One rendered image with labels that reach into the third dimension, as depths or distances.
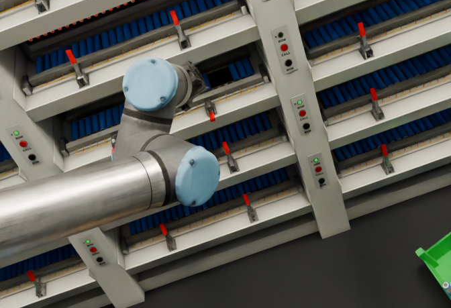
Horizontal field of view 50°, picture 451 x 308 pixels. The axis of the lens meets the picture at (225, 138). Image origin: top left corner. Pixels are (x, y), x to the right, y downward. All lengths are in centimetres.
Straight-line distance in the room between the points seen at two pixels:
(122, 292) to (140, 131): 87
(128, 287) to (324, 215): 65
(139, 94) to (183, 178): 19
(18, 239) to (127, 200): 15
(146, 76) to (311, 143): 66
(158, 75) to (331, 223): 90
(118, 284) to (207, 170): 92
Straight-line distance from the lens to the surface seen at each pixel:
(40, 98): 128
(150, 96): 82
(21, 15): 122
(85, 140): 134
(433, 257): 145
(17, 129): 130
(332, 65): 130
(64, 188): 66
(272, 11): 118
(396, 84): 146
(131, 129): 84
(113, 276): 157
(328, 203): 150
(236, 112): 126
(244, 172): 136
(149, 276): 164
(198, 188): 73
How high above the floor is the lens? 112
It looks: 30 degrees down
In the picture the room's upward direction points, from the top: 21 degrees counter-clockwise
